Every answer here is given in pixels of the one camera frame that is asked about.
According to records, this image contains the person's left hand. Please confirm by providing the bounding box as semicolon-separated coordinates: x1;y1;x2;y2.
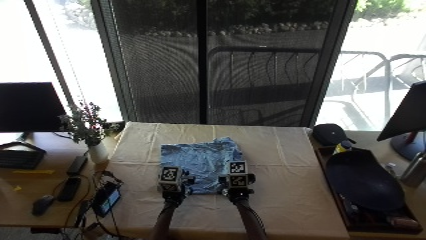
157;169;197;205

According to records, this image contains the person's right hand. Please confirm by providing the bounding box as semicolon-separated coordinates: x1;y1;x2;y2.
219;173;257;203

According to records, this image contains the blue cloth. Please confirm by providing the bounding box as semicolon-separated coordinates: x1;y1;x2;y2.
159;136;245;196

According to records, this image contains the white marker cube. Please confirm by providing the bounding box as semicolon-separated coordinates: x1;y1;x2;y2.
159;165;184;193
228;160;249;190

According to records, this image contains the cream tablecloth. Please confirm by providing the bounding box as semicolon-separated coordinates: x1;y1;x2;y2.
92;121;352;240

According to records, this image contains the smartphone with blue screen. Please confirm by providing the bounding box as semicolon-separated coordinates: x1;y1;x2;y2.
91;181;123;218

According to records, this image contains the black remote control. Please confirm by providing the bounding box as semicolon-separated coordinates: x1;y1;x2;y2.
56;176;83;202
65;155;89;177

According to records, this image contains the flowering plant in white vase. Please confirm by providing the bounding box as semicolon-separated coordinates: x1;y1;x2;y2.
58;101;123;165

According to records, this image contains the black round pouch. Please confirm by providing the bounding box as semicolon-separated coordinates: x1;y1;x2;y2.
312;123;357;147

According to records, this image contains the large black bowl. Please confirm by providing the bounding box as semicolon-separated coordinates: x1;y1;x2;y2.
325;148;406;213

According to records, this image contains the black computer mouse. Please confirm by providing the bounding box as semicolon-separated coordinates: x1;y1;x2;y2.
31;194;56;217

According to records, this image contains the brown wooden tray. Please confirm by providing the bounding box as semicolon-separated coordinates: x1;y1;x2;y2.
313;145;425;235

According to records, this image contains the yellow ruler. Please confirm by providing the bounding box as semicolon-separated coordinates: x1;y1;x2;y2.
12;169;56;175

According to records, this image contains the black keyboard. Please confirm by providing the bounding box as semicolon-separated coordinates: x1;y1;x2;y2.
0;149;47;170

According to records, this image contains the metal railing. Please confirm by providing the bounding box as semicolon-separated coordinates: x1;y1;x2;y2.
207;45;426;126

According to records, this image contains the grey metal bottle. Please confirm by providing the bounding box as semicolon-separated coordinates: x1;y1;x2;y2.
400;151;426;188

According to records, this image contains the black computer monitor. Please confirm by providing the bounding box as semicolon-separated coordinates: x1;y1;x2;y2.
0;81;68;134

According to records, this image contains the dark tilted monitor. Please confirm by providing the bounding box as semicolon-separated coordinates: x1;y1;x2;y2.
376;80;426;162

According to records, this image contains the black cable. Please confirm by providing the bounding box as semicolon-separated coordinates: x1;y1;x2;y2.
52;173;124;240

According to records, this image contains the dark window frame screen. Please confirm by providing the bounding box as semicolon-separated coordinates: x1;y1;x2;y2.
91;0;358;128

